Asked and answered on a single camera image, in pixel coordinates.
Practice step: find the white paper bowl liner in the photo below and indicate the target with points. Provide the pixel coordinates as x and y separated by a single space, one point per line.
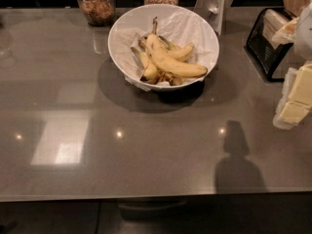
182 26

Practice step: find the back right yellow banana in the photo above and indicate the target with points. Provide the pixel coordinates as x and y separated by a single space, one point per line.
176 52

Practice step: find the large front yellow banana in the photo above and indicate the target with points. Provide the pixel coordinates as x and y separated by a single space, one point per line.
156 51

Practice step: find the white stand behind bowl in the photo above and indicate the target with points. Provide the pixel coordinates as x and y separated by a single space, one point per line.
213 12

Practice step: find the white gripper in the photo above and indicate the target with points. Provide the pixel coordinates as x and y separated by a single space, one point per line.
304 38

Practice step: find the left small yellow banana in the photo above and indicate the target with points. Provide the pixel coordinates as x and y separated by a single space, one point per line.
150 73

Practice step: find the left glass jar with nuts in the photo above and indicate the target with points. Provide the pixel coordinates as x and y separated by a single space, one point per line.
97 12

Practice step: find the black wire rack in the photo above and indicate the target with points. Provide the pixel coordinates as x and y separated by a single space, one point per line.
267 53

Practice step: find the white ceramic bowl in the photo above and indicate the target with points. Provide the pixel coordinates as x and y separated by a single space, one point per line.
120 46

